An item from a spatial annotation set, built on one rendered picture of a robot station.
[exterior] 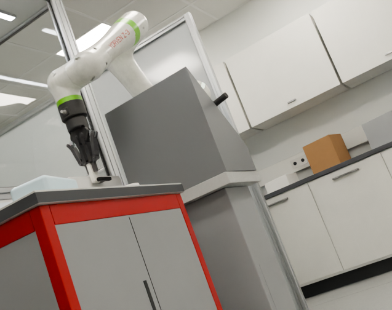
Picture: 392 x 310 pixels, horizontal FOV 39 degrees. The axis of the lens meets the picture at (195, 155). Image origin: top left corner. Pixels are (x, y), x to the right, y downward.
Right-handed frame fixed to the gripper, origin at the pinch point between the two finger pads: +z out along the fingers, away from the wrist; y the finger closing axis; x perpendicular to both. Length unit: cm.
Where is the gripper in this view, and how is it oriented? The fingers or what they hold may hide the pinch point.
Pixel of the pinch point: (93, 173)
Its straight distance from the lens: 193.7
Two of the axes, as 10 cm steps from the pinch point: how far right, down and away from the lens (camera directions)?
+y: 8.2, -4.0, -4.1
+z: 3.5, 9.2, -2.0
